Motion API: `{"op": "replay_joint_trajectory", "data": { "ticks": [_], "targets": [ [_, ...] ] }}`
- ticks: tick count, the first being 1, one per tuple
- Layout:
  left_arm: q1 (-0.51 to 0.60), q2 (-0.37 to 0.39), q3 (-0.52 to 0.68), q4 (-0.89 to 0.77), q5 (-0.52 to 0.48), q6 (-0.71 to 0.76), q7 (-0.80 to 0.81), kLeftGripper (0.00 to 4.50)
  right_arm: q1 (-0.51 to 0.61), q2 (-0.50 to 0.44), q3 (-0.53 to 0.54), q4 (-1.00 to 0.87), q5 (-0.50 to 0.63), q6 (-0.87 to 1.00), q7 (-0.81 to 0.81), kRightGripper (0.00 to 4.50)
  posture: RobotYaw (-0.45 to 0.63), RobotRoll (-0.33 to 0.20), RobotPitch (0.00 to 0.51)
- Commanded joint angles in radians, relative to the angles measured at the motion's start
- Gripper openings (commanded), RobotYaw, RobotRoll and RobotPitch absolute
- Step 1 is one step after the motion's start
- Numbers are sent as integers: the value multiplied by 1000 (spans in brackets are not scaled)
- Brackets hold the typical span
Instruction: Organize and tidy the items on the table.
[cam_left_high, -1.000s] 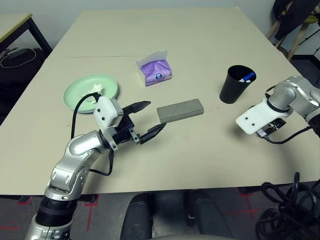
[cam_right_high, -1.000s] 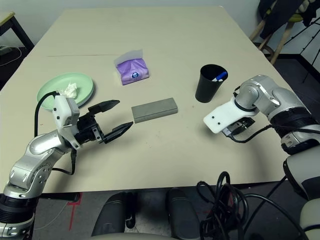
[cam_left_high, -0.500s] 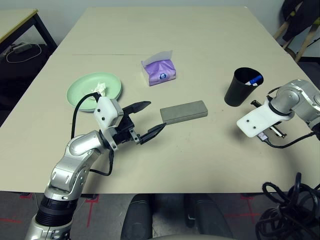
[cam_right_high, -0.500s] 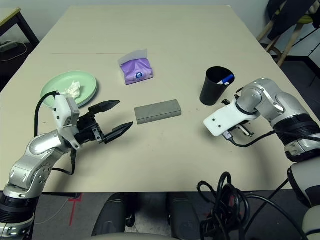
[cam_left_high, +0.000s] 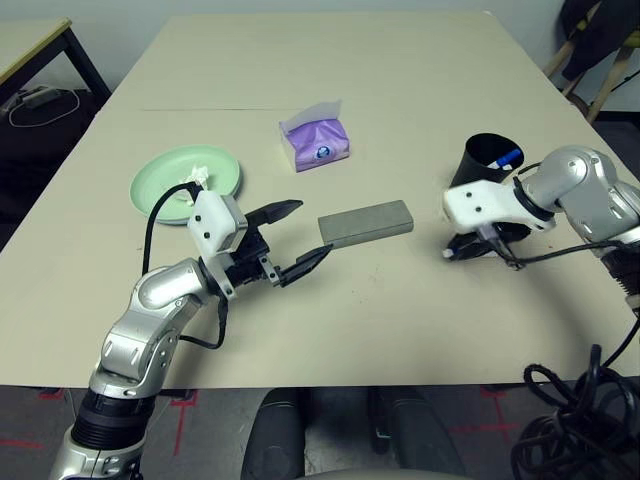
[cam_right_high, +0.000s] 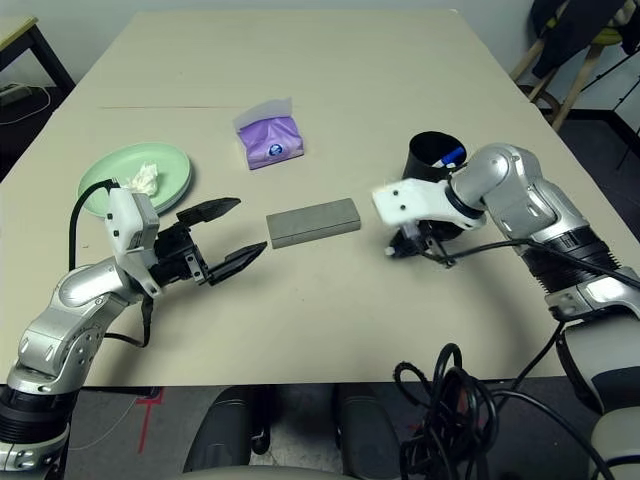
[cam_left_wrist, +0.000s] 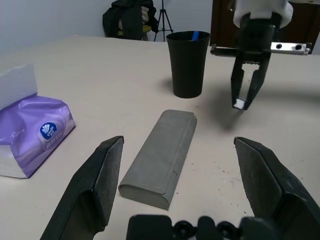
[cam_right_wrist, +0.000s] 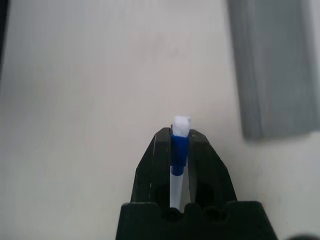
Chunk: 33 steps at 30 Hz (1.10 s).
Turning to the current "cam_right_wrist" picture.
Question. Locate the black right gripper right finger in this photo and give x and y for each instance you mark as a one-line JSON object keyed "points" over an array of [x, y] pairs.
{"points": [[210, 167]]}

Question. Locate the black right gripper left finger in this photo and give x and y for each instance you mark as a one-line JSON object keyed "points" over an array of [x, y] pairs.
{"points": [[152, 170]]}

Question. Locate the white marker with blue cap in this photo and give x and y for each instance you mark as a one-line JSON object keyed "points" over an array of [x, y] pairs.
{"points": [[179, 150]]}

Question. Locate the grey glasses case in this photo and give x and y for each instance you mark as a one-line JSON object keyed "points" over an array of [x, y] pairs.
{"points": [[275, 70]]}

